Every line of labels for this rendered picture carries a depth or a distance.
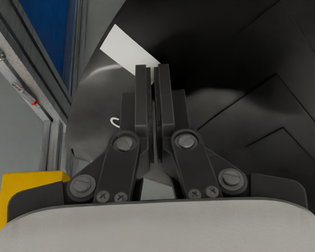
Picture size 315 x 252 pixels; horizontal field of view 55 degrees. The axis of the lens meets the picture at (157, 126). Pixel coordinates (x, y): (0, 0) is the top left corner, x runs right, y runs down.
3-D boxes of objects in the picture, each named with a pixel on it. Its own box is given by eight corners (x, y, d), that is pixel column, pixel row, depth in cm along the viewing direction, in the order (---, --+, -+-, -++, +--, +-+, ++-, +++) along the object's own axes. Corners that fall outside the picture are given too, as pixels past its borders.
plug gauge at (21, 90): (41, 108, 54) (16, 85, 46) (35, 109, 54) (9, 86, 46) (42, 103, 54) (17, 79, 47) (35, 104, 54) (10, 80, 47)
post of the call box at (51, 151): (63, 124, 63) (59, 183, 59) (49, 125, 63) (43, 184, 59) (59, 118, 61) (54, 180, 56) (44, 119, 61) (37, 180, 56)
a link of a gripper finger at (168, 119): (160, 225, 12) (155, 107, 17) (238, 221, 12) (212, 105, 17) (160, 186, 10) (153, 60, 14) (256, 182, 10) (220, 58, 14)
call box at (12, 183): (85, 182, 65) (82, 234, 61) (38, 184, 65) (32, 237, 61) (63, 161, 51) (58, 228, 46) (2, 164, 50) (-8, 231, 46)
